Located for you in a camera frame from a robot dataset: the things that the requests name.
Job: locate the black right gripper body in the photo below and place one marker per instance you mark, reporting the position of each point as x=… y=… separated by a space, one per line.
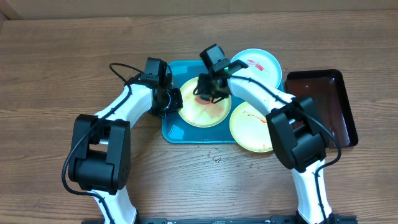
x=209 y=90

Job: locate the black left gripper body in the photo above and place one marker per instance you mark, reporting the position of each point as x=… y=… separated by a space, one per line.
x=171 y=102

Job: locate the red sponge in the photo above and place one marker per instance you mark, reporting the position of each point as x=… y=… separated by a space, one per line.
x=202 y=101

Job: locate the yellow plate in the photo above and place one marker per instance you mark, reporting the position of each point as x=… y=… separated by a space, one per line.
x=202 y=116
x=249 y=128

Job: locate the light blue plate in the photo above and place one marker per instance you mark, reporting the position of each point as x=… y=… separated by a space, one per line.
x=263 y=64

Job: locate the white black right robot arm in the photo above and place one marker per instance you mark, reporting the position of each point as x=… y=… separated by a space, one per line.
x=299 y=140

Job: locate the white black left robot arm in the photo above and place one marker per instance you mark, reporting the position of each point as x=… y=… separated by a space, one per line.
x=98 y=164

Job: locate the teal plastic tray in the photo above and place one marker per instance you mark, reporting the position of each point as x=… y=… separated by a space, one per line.
x=175 y=129

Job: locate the dark brown rectangular tray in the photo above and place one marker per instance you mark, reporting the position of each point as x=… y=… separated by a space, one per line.
x=328 y=91

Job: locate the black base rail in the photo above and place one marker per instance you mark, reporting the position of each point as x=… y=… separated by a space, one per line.
x=276 y=219

